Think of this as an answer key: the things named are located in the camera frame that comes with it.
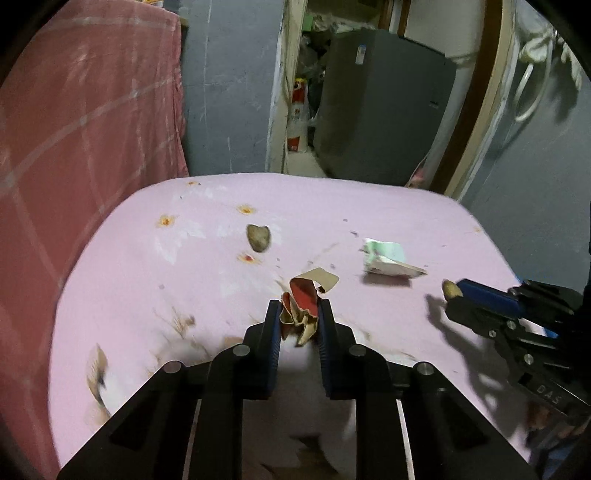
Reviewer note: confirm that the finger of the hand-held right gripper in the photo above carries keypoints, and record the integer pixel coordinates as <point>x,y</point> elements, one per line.
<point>475,318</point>
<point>489,297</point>

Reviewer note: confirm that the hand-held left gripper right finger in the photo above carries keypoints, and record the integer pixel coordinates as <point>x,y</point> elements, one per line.
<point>326,350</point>

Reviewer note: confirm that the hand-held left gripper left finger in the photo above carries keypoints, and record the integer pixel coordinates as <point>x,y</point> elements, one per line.
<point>275,350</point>

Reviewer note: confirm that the brown nut shell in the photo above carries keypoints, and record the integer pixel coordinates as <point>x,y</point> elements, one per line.
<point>451,288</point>
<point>257,237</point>

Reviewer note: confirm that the red and tan torn carton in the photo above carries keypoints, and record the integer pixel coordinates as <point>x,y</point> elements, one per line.
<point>302,295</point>

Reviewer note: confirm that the person's right forearm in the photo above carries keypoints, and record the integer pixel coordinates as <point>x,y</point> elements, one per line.
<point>561,450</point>

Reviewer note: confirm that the person's right hand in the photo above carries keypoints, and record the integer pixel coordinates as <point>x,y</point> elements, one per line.
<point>539,415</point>

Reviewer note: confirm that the white green crumpled packet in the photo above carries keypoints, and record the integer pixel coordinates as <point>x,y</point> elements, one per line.
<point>388,256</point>

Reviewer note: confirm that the pink floral tablecloth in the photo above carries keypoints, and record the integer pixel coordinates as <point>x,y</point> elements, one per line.
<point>184,277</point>

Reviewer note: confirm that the grey refrigerator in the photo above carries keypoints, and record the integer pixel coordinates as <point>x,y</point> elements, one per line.
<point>378,115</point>

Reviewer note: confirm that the red white bottle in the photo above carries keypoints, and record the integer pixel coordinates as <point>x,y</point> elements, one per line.
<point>298,115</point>

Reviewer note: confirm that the red plaid blanket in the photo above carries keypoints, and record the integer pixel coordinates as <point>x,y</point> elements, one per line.
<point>69,115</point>

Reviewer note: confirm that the wooden door frame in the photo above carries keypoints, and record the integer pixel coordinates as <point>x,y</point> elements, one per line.
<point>277,115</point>

